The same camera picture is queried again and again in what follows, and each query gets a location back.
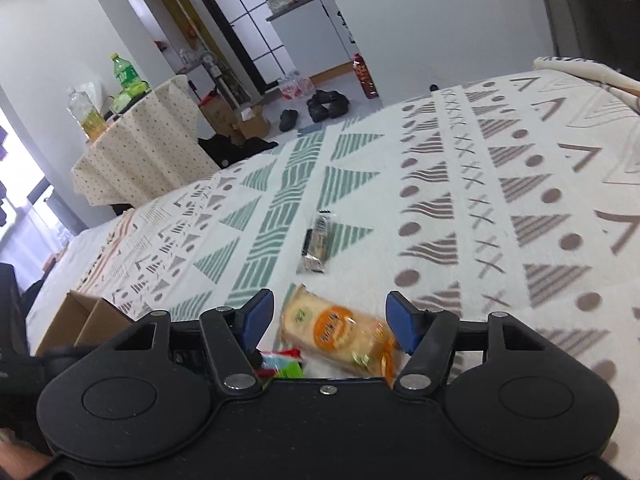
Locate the black shoe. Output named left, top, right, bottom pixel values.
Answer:
left=327, top=90, right=351, bottom=117
left=307, top=90, right=335, bottom=122

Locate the black cloth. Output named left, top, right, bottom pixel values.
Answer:
left=197, top=132, right=280, bottom=171

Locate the person's left forearm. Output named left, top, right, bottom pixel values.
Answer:
left=0, top=427, right=53, bottom=480

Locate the red green snack packet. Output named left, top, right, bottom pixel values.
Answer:
left=252, top=347, right=306, bottom=380

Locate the clear oil bottle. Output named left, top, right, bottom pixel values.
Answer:
left=67, top=87, right=108, bottom=143

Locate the orange cracker packet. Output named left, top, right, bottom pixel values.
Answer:
left=280, top=284, right=401, bottom=378

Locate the cardboard box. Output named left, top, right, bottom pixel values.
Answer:
left=35, top=290, right=138, bottom=356

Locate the printed brown carton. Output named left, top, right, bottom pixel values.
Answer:
left=199, top=95, right=241, bottom=136

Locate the white cabinet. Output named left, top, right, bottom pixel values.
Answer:
left=265, top=0, right=358, bottom=86

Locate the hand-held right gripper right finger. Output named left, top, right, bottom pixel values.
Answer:
left=385, top=290, right=546, bottom=399

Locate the green soda bottle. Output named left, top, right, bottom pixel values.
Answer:
left=109, top=52, right=143, bottom=98

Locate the table with dotted tablecloth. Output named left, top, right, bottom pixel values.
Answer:
left=70, top=74, right=221, bottom=208

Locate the small dark snack packet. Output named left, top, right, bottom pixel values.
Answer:
left=299, top=210, right=335, bottom=276

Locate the pack of water bottles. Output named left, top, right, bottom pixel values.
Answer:
left=277, top=72, right=316, bottom=101

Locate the dark framed glass door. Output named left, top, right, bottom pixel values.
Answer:
left=182, top=0, right=301, bottom=96

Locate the black chair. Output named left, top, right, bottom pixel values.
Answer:
left=532, top=0, right=640, bottom=81

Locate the small open brown carton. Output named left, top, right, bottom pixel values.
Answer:
left=231, top=105, right=272, bottom=146

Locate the patterned bed blanket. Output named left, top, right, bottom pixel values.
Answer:
left=22, top=55, right=640, bottom=480

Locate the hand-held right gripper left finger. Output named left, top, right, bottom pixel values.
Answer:
left=114, top=288, right=276, bottom=399

